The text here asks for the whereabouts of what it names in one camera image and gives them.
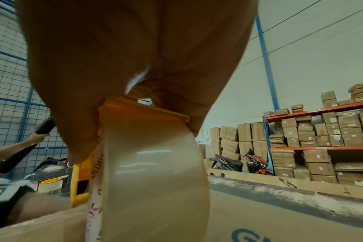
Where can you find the large cardboard box blue print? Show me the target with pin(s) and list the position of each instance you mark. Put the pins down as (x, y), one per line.
(259, 219)

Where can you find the person's left forearm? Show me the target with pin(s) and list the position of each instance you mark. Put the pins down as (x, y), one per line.
(41, 205)

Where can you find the small tape roll with dispenser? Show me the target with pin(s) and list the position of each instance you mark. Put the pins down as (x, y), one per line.
(51, 185)

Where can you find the cardboard boxes on shelf rack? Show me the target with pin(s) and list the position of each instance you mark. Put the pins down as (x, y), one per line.
(328, 132)

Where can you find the blue steel column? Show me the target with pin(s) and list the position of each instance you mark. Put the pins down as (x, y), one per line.
(266, 59)

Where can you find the yellow handheld tape dispenser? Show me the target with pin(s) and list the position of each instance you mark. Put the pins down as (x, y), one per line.
(141, 108)

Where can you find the another person's forearm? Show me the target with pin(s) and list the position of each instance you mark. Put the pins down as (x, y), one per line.
(11, 148)

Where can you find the clear packing tape roll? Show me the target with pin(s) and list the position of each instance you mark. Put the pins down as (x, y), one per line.
(151, 179)

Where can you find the person's right hand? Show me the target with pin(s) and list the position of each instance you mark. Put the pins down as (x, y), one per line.
(109, 59)

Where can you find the stack of floor cardboard boxes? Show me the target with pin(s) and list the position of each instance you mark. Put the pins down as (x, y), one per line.
(244, 137)

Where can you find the orange and blue shelf rack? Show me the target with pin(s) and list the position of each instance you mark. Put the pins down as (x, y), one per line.
(292, 148)

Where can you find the red and black motor scooter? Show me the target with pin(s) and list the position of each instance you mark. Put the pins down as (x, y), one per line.
(257, 163)

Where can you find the black handheld tool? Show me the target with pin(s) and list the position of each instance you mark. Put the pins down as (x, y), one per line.
(18, 153)

